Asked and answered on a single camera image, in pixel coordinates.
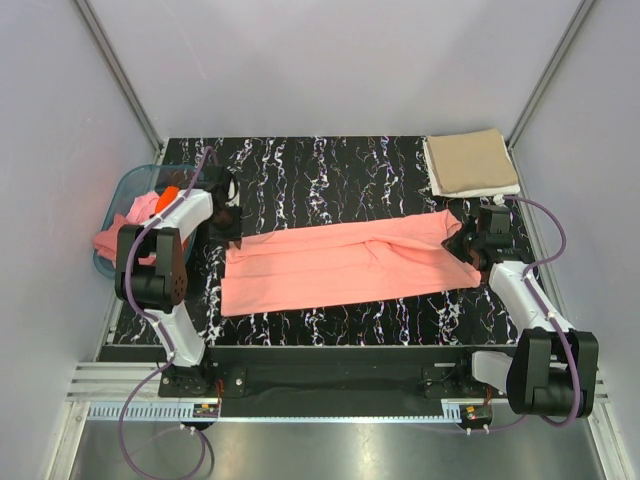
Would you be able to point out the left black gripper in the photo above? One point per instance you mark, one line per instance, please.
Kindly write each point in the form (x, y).
(234, 233)

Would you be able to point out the left aluminium corner post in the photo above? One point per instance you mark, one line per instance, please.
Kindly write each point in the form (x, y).
(98, 34)

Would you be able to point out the slotted cable duct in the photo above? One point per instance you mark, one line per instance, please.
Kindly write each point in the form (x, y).
(142, 411)

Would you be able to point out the dusty rose t shirt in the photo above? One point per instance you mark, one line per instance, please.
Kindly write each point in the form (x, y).
(105, 242)

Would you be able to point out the orange t shirt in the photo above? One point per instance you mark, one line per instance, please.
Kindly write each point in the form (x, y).
(166, 198)

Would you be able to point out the folded beige t shirt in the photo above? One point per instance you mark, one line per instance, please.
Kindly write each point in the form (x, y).
(475, 161)

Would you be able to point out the right aluminium corner post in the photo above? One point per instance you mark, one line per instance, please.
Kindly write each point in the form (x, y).
(556, 60)

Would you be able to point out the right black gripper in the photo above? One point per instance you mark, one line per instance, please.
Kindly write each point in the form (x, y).
(453, 243)

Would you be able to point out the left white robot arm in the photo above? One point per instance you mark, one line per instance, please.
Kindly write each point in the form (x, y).
(151, 275)

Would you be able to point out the teal plastic laundry basket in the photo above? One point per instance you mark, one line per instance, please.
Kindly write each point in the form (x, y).
(137, 182)

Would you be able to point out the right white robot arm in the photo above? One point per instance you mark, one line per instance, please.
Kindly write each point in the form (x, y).
(552, 372)

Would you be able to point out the aluminium corner post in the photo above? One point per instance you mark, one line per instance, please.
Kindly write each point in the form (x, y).
(556, 60)
(98, 34)

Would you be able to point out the aluminium frame rail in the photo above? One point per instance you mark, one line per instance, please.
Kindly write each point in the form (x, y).
(97, 381)

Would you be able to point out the salmon pink t shirt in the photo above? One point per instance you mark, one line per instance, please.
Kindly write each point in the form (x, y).
(342, 264)

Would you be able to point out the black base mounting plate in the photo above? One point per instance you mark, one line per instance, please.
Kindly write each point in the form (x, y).
(403, 384)

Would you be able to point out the light pink t shirt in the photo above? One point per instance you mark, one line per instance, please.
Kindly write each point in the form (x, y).
(143, 208)

